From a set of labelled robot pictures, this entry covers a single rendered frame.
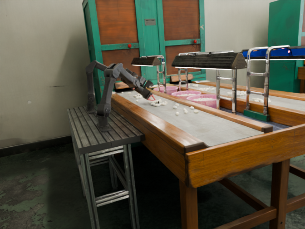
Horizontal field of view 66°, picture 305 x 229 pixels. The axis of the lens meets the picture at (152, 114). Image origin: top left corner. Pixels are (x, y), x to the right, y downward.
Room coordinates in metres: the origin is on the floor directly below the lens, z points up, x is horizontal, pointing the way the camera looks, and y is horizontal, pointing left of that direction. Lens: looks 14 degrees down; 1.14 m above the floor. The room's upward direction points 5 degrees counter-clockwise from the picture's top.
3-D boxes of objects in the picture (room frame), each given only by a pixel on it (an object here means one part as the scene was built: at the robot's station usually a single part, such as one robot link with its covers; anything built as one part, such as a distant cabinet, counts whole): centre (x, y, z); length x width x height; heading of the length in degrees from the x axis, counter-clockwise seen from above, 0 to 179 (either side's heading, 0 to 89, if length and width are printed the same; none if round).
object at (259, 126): (1.88, -0.22, 0.71); 1.81 x 0.05 x 0.11; 20
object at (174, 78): (2.88, -0.39, 0.83); 0.30 x 0.06 x 0.07; 110
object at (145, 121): (1.75, 0.14, 0.67); 1.81 x 0.12 x 0.19; 20
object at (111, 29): (3.05, 0.00, 1.31); 1.36 x 0.55 x 0.95; 110
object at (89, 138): (1.93, 0.22, 0.65); 1.20 x 0.90 x 0.04; 21
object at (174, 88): (2.51, -0.17, 0.72); 0.27 x 0.27 x 0.10
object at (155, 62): (2.25, 0.04, 1.08); 0.62 x 0.08 x 0.07; 20
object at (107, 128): (1.56, 0.34, 0.71); 0.20 x 0.07 x 0.08; 21
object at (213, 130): (1.82, -0.06, 0.73); 1.81 x 0.30 x 0.02; 20
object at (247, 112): (1.50, -0.75, 0.90); 0.20 x 0.19 x 0.45; 20
